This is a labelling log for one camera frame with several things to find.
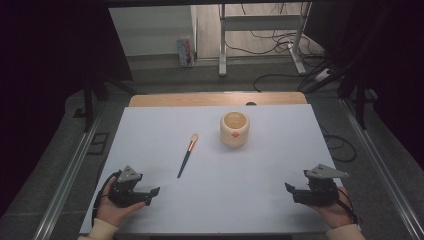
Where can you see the wooden table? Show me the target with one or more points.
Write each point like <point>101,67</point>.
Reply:
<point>200,99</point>

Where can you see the person's left hand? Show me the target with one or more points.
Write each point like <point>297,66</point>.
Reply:
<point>111,213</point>

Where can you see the white board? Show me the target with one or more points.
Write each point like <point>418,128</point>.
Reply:
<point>233,193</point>

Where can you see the cream ceramic cup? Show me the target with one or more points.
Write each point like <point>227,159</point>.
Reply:
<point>234,131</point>

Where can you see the black metal stand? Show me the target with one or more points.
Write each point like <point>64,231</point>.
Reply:
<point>360,106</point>
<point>88,106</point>

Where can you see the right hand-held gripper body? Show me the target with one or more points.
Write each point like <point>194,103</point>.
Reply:
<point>321,191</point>

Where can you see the white power strip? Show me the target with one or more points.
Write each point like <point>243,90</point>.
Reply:
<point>322,75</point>

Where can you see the black round table grommet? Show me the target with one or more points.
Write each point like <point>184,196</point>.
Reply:
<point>250,103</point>

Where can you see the colourful printed packet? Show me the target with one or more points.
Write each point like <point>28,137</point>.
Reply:
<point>185,52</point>

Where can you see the white cabinet panel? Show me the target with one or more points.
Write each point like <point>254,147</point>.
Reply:
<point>150,30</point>

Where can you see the white metal desk frame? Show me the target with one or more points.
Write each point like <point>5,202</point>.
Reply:
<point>260,22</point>

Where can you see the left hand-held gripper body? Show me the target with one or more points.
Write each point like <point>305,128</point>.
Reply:
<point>126,191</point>

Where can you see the aluminium rail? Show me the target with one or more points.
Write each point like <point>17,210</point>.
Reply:
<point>66,183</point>
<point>383,166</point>

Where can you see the dark curtain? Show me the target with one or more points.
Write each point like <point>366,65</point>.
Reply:
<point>393,66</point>
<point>50,66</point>

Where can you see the person's right hand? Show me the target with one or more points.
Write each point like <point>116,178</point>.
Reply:
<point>336,215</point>

